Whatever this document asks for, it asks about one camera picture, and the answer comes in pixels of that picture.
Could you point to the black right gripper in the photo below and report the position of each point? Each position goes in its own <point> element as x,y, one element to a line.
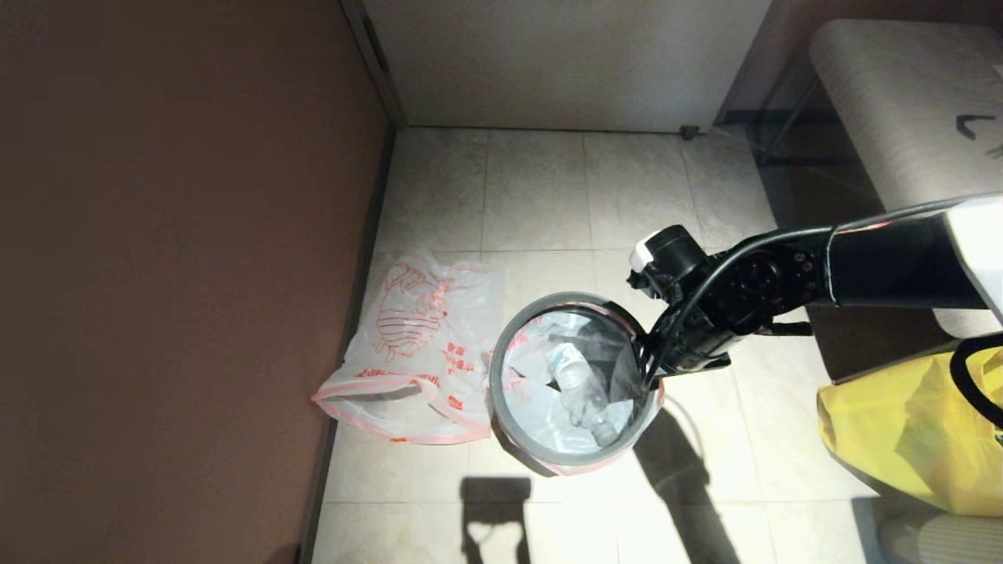
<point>693,341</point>

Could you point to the white red-printed trash bag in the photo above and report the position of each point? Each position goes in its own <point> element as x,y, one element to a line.
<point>533,392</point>

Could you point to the flat white red-printed plastic bag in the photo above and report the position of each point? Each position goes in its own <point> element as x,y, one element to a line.
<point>423,376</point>

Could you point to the yellow plastic bag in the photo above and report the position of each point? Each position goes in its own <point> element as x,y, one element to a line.
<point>901,439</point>

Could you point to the clear plastic water bottle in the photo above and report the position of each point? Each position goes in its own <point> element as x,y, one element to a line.
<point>576,376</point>

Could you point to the small metal door stop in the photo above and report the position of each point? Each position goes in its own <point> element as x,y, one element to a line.
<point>689,131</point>

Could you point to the beige striped cushion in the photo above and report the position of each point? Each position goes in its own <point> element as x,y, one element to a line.
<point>932,542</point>

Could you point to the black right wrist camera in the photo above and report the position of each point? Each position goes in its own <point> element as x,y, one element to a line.
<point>639,283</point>

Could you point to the dark metal bench frame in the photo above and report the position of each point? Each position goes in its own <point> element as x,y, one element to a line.
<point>744,117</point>

